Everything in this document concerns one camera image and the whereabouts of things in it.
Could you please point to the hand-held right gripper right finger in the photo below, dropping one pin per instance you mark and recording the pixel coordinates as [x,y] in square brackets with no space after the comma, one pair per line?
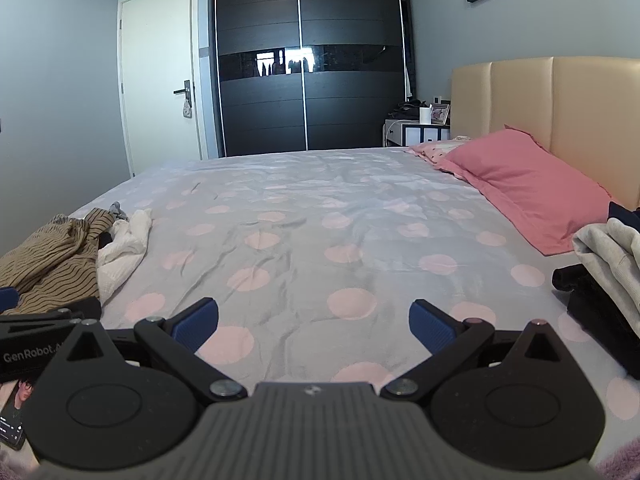
[429,327]

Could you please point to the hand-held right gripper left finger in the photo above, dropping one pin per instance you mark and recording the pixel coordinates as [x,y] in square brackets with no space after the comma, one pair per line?
[196,324]

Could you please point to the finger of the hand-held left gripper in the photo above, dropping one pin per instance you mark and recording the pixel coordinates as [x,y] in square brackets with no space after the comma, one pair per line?
[6,299]

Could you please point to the brown striped garment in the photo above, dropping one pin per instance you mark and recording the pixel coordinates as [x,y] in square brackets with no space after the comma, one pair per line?
[50,260]

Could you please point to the smartphone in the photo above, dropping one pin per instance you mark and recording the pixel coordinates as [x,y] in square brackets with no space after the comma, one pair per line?
[25,395]

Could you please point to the white garment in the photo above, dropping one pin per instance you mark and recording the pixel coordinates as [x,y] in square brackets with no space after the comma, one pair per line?
[125,247]

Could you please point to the small grey cloth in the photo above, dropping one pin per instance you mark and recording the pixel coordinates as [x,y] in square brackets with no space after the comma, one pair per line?
[116,210]

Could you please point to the folded black garment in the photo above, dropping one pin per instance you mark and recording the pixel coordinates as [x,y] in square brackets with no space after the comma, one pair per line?
[590,300]

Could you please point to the patterned pink pillow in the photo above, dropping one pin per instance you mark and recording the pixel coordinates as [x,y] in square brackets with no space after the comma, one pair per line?
[435,149]

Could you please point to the white nightstand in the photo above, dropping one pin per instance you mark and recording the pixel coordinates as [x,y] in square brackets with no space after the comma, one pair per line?
[415,132]

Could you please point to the folded grey garment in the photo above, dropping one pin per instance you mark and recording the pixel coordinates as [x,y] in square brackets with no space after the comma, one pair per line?
[612,255]

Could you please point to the hanging key pouch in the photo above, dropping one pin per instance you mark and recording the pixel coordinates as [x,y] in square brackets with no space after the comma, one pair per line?
[187,109]

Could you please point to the dark navy garment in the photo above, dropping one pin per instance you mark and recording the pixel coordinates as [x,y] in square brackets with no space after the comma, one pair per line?
[622,211]

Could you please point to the purple fleece robe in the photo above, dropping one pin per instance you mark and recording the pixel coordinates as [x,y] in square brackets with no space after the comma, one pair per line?
[622,462]

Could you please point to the white door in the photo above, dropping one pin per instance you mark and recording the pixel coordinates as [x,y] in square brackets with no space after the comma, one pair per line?
[155,85]

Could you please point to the beige padded headboard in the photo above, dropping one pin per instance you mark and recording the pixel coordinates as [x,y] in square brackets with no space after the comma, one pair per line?
[575,105]

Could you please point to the black sliding wardrobe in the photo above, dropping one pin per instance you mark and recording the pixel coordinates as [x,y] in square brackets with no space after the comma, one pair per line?
[305,55]

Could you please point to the photo frame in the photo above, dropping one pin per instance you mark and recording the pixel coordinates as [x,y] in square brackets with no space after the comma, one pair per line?
[440,114]

